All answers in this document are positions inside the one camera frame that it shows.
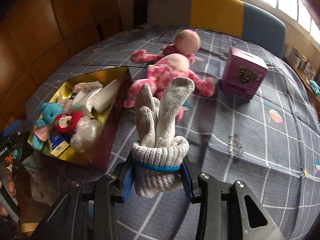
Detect beige cloth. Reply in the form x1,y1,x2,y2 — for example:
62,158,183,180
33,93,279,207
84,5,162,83
93,80,121,113

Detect blue tissue pack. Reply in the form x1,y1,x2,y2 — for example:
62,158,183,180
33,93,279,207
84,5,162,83
48,131,69,157

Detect teal plush on desk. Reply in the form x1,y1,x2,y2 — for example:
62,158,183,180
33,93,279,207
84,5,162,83
309,80,320,98

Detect purple cardboard box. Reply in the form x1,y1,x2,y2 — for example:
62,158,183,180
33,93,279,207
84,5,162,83
221,47,268,100

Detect white knit gloves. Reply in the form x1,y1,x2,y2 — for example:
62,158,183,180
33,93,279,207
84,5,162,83
131,77,195,198

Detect clear plastic bag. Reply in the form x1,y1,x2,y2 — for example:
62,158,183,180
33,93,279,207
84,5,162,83
70,116,101,153

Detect red strawberry sock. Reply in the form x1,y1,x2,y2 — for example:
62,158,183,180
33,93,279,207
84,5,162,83
53,111,83,134

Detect wooden side desk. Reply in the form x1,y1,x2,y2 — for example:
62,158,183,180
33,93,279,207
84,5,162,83
283,57,319,120

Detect white plastic packet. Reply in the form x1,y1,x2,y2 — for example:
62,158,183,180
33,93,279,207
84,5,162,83
70,81,103,118

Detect blue elephant plush toy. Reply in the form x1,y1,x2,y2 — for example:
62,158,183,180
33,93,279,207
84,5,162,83
31,102,63,151

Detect gold red storage box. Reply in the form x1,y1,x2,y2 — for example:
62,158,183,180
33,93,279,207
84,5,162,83
28,67,131,172

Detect pink giraffe plush toy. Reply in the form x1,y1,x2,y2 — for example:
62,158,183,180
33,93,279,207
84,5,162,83
124,29,215,108

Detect yellow blue grey chair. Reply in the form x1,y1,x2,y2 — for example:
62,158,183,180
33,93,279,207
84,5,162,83
147,0,285,57

